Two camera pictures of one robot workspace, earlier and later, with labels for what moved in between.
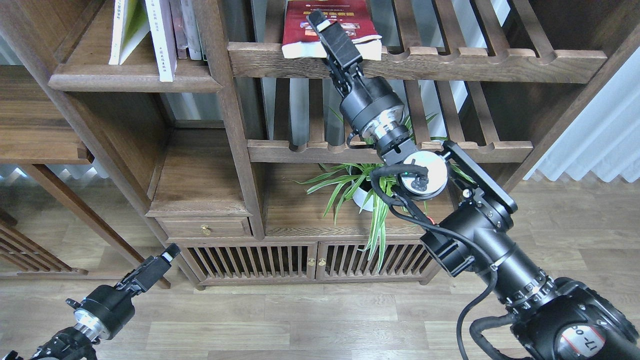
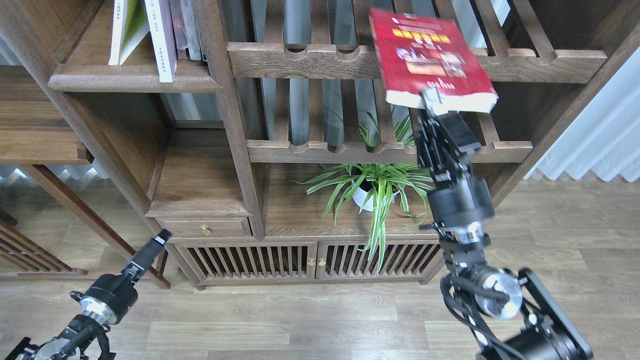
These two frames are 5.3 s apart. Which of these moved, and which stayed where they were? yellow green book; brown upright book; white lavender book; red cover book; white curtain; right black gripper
Moved: red cover book; right black gripper
Stayed: yellow green book; brown upright book; white lavender book; white curtain
